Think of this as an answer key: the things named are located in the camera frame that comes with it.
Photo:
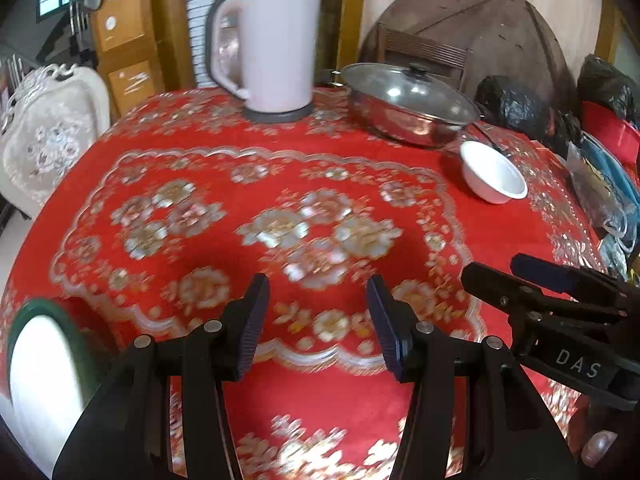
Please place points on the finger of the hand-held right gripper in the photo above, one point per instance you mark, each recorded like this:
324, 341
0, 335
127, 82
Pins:
490, 282
545, 270

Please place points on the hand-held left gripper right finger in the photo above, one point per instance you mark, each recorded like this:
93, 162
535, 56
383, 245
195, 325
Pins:
387, 330

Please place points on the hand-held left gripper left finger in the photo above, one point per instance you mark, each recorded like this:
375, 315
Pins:
252, 320

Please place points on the white bowl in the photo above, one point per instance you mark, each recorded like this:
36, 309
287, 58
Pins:
492, 175
45, 385

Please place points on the person's right hand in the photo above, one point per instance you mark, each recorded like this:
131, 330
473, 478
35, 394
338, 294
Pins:
595, 445

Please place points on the red floral tablecloth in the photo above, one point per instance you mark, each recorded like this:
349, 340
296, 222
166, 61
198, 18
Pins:
320, 400

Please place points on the plastic wrapped blue dishes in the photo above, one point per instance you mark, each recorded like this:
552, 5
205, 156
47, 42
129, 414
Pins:
600, 185

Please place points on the red plastic basin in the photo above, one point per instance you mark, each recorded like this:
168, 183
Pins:
612, 132

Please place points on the steel pot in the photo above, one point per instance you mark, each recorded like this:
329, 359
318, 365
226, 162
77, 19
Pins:
415, 132

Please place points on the black trash bag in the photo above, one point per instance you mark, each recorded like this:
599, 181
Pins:
515, 105
605, 85

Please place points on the grey kettle base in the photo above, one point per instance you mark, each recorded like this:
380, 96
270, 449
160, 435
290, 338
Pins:
280, 116

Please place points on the glass pot lid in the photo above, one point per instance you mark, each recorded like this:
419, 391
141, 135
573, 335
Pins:
400, 92

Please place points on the wooden chair back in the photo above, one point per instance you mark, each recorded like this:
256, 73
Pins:
425, 50

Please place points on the round wooden tabletop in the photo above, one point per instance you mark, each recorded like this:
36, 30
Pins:
490, 20

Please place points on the white ornate chair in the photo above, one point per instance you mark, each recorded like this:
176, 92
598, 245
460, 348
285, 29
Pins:
50, 135

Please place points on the white electric kettle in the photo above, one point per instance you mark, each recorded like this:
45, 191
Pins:
275, 45

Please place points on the cardboard boxes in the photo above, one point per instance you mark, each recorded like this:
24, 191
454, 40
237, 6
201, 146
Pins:
125, 25

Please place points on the staircase railing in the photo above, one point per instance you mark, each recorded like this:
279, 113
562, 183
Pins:
75, 25

